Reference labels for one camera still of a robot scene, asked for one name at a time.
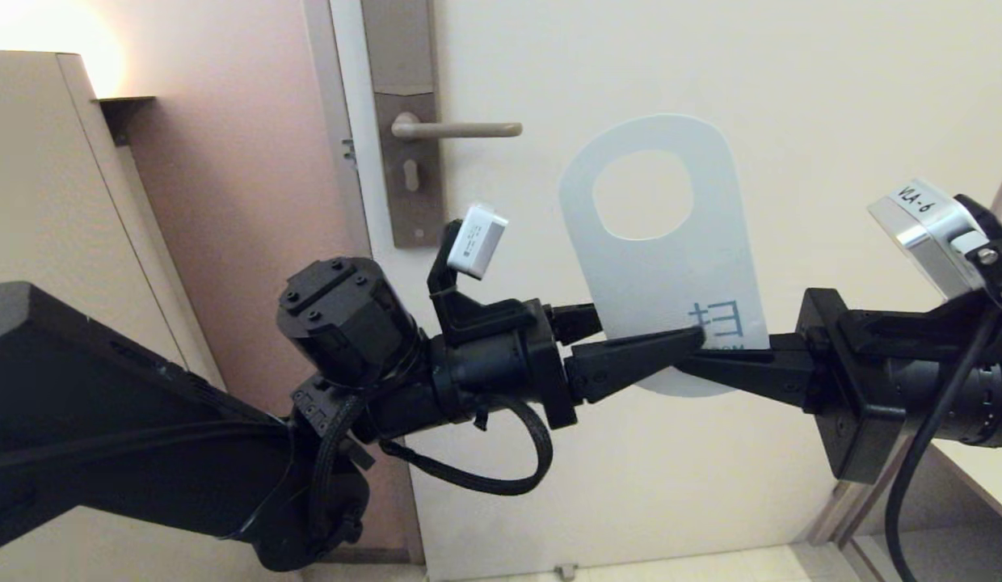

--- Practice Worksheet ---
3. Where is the white door hanger sign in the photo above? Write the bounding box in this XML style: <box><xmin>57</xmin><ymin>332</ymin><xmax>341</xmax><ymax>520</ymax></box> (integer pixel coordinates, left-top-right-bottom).
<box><xmin>558</xmin><ymin>113</ymin><xmax>770</xmax><ymax>399</ymax></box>

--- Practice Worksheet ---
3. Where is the white room door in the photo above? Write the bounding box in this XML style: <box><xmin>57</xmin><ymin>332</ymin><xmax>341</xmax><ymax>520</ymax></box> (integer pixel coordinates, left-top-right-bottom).
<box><xmin>330</xmin><ymin>0</ymin><xmax>1002</xmax><ymax>579</ymax></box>

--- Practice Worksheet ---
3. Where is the grey-brown door lock plate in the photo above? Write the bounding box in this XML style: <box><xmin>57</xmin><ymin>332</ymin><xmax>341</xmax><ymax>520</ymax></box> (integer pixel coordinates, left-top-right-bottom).
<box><xmin>360</xmin><ymin>0</ymin><xmax>445</xmax><ymax>249</ymax></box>

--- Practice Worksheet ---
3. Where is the beige cabinet panel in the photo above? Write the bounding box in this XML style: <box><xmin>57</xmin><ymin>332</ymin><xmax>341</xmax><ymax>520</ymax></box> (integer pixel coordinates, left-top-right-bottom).
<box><xmin>0</xmin><ymin>51</ymin><xmax>300</xmax><ymax>582</ymax></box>

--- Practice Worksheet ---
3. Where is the black left camera mount bracket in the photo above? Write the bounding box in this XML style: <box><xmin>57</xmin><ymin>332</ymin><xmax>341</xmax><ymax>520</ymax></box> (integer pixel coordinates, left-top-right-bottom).
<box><xmin>427</xmin><ymin>220</ymin><xmax>544</xmax><ymax>345</ymax></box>

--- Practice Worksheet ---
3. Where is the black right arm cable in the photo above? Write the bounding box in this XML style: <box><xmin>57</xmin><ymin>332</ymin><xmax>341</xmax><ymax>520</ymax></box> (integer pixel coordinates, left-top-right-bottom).
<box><xmin>885</xmin><ymin>311</ymin><xmax>1002</xmax><ymax>582</ymax></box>

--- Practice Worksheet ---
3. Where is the thin black camera cable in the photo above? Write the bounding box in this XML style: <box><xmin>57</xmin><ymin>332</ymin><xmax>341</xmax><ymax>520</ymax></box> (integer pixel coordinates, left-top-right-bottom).
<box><xmin>380</xmin><ymin>396</ymin><xmax>554</xmax><ymax>496</ymax></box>

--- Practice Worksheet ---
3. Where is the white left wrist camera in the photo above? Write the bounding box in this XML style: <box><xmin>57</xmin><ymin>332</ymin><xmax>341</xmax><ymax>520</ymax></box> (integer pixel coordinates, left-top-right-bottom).
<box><xmin>446</xmin><ymin>204</ymin><xmax>510</xmax><ymax>281</ymax></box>

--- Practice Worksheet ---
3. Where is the thick black braided cable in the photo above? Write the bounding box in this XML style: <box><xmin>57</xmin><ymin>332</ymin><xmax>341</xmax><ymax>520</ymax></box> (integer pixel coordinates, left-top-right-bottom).
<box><xmin>309</xmin><ymin>394</ymin><xmax>366</xmax><ymax>560</ymax></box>

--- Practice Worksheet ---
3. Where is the beige lever door handle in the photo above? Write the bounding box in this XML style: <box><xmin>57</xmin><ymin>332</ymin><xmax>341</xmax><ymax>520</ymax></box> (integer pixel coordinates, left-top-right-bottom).
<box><xmin>390</xmin><ymin>112</ymin><xmax>524</xmax><ymax>140</ymax></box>

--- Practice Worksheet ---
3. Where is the dark wall lamp shelf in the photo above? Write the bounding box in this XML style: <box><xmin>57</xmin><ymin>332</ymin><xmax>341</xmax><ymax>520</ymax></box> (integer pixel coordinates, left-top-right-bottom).
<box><xmin>97</xmin><ymin>97</ymin><xmax>158</xmax><ymax>148</ymax></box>

